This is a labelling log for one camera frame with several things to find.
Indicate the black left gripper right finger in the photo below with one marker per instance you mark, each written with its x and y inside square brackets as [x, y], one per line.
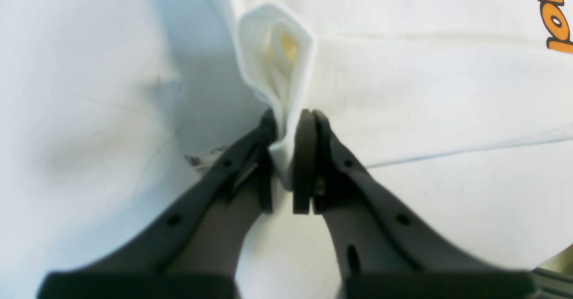
[383, 248]

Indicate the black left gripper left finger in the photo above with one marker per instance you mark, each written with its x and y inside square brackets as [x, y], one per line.
[191, 250]

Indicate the white printed T-shirt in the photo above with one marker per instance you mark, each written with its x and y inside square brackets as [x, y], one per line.
[462, 108]

